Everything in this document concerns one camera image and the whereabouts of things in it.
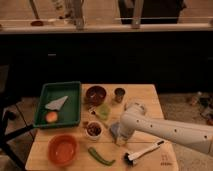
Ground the blue sponge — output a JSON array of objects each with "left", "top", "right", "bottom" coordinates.
[{"left": 109, "top": 122, "right": 119, "bottom": 140}]

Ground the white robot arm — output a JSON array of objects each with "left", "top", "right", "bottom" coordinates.
[{"left": 117, "top": 101, "right": 213, "bottom": 156}]

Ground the white bowl with nuts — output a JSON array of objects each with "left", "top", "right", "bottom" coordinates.
[{"left": 84, "top": 121, "right": 103, "bottom": 141}]

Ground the purple bowl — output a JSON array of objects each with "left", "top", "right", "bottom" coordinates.
[{"left": 86, "top": 86, "right": 107, "bottom": 106}]

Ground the orange bowl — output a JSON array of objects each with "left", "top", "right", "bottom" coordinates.
[{"left": 47, "top": 134, "right": 78, "bottom": 167}]

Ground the white dish brush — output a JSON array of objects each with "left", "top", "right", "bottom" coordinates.
[{"left": 124, "top": 140, "right": 164, "bottom": 166}]

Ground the green chili pepper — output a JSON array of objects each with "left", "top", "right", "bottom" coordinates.
[{"left": 88, "top": 147, "right": 115, "bottom": 166}]

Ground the light green cup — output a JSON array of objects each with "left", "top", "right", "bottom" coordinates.
[{"left": 97, "top": 104, "right": 110, "bottom": 120}]

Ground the metal cup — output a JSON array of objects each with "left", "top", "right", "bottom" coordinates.
[{"left": 114, "top": 88, "right": 125, "bottom": 103}]

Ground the green plastic tray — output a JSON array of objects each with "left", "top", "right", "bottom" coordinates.
[{"left": 34, "top": 81, "right": 81, "bottom": 129}]

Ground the orange round fruit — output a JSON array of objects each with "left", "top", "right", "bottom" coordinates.
[{"left": 45, "top": 111, "right": 58, "bottom": 123}]

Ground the grey triangular cloth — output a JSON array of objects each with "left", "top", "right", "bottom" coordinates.
[{"left": 45, "top": 96, "right": 68, "bottom": 110}]

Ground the black chair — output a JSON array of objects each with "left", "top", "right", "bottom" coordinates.
[{"left": 0, "top": 65, "right": 36, "bottom": 171}]

